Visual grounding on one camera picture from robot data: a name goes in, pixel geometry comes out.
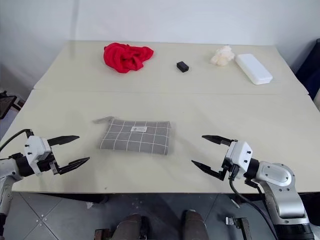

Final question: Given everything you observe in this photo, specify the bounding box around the crumpled white tissue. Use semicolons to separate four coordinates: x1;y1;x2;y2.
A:
210;44;236;68

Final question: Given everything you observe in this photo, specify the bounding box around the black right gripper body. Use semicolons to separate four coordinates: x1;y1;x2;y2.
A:
222;159;241;181

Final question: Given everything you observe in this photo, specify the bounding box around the small black box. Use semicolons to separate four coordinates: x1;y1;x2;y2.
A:
176;60;190;74

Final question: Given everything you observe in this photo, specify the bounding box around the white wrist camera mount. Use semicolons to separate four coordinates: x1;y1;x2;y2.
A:
224;140;254;180
23;135;55;175

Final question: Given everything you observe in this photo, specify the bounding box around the dark rounded shape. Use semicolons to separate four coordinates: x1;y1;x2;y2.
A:
115;213;144;240
180;209;210;240

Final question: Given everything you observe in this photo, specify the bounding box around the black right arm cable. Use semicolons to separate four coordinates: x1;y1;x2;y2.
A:
228;174;279;240

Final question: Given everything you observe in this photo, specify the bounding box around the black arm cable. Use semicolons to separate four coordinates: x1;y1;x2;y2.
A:
228;174;279;240
0;128;34;152

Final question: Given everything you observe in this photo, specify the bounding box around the crumpled red cloth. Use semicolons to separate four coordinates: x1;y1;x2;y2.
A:
103;42;155;74

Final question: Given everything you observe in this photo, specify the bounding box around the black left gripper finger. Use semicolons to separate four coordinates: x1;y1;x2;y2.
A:
50;157;91;175
47;135;80;147

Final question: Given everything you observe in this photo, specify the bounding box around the black device on stand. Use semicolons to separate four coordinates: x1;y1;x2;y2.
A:
0;88;25;120

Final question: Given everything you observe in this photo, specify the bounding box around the grey checked zipper pouch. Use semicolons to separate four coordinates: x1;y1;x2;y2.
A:
92;115;176;157

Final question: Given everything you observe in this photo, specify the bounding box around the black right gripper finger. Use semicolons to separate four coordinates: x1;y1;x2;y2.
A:
201;134;239;147
191;160;226;181

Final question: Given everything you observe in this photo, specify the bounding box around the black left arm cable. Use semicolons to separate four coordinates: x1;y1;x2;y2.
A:
0;128;34;152

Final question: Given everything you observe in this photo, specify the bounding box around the white rectangular case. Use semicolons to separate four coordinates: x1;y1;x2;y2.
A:
234;53;274;86

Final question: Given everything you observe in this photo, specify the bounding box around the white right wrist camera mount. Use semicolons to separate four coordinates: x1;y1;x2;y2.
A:
224;140;254;180

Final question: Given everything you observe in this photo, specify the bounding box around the dark blue chair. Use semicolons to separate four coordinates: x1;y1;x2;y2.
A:
294;37;320;112

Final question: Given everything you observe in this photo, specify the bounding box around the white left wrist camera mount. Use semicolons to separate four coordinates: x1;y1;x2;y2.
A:
23;135;55;175

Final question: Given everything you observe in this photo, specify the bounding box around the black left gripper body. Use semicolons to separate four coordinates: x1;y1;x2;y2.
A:
36;151;55;174

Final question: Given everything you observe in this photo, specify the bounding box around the silver metal clamp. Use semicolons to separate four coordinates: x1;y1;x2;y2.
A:
225;216;251;240

